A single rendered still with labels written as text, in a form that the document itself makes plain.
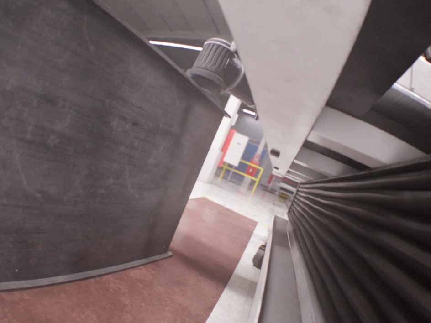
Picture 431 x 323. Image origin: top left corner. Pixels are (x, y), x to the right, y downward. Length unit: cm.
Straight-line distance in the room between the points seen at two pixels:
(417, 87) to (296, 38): 32
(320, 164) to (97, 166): 83
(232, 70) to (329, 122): 83
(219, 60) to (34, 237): 111
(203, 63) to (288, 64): 94
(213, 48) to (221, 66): 11
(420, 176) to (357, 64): 19
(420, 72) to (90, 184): 92
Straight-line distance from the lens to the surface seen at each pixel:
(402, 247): 35
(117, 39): 69
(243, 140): 861
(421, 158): 38
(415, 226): 34
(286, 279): 76
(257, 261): 172
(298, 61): 24
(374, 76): 34
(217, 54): 119
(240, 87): 126
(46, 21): 62
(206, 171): 547
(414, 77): 48
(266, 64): 27
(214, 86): 114
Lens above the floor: 64
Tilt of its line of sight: level
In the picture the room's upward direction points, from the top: 23 degrees clockwise
